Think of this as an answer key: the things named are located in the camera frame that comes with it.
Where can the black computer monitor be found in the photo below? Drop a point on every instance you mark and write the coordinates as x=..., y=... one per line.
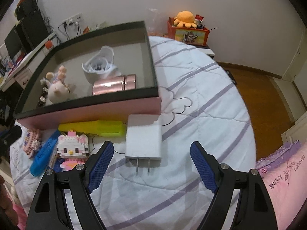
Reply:
x=13, y=43

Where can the orange octopus plush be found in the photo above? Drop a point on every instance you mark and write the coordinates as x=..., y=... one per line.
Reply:
x=185, y=19

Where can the blue point liner pen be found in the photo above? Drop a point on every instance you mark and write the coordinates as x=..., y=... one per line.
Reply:
x=42, y=158

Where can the rose gold metal cylinder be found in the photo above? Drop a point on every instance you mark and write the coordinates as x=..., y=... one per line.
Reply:
x=114, y=84

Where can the black white nightstand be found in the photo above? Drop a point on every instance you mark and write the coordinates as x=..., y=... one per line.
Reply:
x=206, y=50

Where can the pink white brick cat figure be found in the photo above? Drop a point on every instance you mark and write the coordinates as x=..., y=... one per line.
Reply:
x=72, y=150

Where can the pink box with black rim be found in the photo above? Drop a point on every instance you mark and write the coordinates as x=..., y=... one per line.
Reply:
x=132, y=55

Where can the white striped quilt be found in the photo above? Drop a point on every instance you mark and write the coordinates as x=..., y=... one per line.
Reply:
x=199, y=103

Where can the red cartoon storage crate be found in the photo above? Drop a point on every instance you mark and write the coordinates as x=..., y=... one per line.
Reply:
x=197, y=37

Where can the white wall power strip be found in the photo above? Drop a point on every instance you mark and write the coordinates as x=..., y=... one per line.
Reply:
x=74, y=19

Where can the pink embroidered pillow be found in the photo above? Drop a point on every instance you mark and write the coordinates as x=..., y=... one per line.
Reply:
x=284, y=175

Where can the black bathroom scale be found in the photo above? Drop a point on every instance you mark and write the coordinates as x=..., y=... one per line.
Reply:
x=231, y=77

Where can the pink pig doll figure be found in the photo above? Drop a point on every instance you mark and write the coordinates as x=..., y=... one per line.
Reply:
x=57, y=90

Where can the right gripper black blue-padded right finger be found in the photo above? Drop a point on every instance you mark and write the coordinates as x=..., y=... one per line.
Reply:
x=254, y=209

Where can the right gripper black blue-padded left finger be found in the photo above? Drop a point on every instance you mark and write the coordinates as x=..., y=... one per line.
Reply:
x=49, y=209

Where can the bottle with red cap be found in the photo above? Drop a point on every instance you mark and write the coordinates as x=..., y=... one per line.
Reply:
x=49, y=45

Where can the white desk with drawers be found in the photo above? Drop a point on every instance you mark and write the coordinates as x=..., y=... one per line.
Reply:
x=24, y=71

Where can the white power adapter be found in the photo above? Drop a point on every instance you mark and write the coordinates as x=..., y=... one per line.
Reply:
x=143, y=138

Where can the pink brick keyboard toy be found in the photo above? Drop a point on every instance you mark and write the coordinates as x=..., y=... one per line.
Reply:
x=32, y=142

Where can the yellow highlighter pen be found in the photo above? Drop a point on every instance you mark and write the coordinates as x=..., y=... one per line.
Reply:
x=97, y=128

